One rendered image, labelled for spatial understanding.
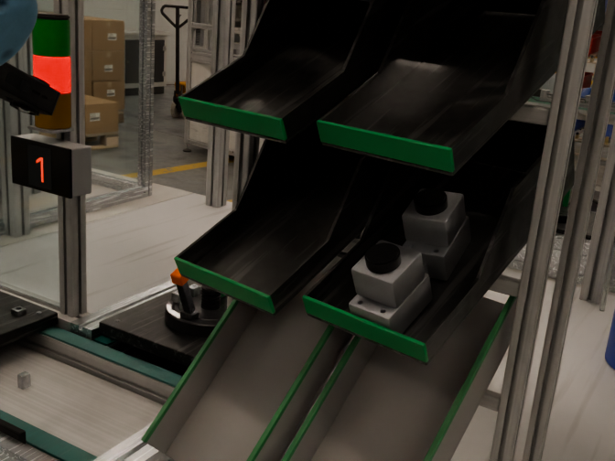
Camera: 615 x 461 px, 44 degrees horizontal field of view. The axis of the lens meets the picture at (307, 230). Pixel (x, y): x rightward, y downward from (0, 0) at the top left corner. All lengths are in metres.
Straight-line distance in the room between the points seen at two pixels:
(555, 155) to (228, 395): 0.42
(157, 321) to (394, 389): 0.52
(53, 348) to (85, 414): 0.18
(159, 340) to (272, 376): 0.35
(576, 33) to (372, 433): 0.41
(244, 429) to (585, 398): 0.72
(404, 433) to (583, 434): 0.55
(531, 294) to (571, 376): 0.73
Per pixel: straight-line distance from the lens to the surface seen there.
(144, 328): 1.18
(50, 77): 1.12
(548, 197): 0.70
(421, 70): 0.75
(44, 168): 1.15
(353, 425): 0.79
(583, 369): 1.48
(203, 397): 0.86
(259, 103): 0.72
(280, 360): 0.83
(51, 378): 1.17
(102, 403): 1.10
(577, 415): 1.33
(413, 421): 0.77
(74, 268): 1.22
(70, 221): 1.20
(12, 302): 1.29
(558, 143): 0.69
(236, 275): 0.76
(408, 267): 0.64
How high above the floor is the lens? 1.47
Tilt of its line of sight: 17 degrees down
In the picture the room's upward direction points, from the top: 5 degrees clockwise
